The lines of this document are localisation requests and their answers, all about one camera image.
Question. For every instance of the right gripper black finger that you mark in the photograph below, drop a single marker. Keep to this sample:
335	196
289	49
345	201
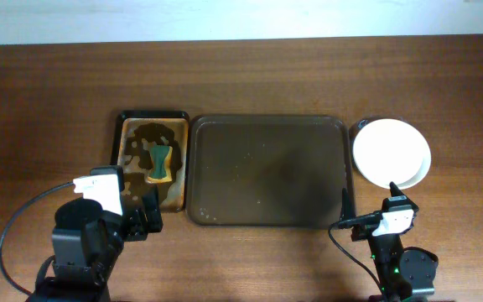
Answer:
348	208
395	191

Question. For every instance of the large brown serving tray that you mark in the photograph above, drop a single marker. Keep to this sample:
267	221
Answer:
267	170

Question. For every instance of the small tray with soapy water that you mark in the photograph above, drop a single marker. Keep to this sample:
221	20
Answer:
135	134

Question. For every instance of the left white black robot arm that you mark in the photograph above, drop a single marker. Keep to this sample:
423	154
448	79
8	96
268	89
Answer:
89	236

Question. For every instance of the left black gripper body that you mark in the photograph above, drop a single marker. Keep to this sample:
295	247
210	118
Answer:
139	222

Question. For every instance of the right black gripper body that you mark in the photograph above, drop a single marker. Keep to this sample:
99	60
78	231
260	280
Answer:
367	220

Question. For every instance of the yellow green sponge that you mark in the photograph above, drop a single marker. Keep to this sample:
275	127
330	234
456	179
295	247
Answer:
161	159

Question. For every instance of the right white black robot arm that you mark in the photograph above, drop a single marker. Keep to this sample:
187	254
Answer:
402	273

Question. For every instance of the white plate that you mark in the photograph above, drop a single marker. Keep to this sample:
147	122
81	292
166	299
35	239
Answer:
390	150

